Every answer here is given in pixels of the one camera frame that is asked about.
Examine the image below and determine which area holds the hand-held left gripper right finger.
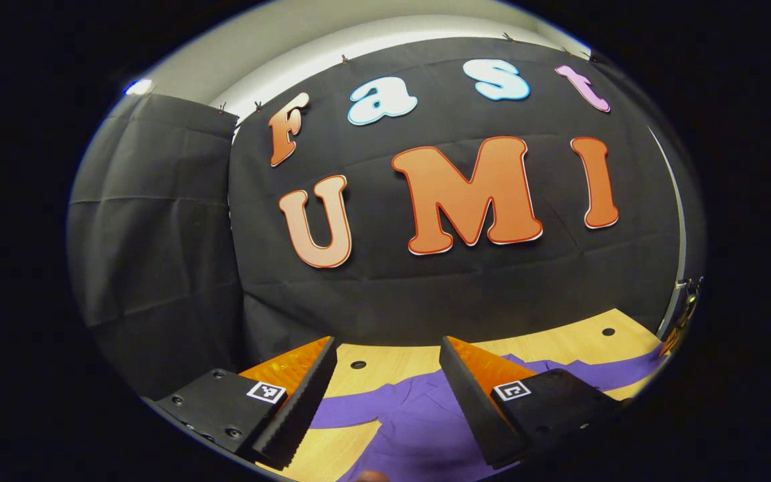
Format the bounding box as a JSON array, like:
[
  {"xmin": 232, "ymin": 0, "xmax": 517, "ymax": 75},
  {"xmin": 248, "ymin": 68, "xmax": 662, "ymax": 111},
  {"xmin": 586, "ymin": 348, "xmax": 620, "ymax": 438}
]
[{"xmin": 438, "ymin": 335, "xmax": 625, "ymax": 470}]

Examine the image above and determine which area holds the purple knit shirt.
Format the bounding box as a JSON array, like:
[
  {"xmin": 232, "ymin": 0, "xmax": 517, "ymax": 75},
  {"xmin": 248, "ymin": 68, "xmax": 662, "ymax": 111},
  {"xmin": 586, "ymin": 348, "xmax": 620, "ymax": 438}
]
[{"xmin": 309, "ymin": 348, "xmax": 667, "ymax": 482}]

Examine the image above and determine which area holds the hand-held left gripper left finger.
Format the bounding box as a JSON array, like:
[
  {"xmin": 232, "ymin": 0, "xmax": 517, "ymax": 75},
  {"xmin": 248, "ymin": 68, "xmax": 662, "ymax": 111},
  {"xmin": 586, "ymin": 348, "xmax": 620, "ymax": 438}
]
[{"xmin": 147, "ymin": 335, "xmax": 339, "ymax": 471}]

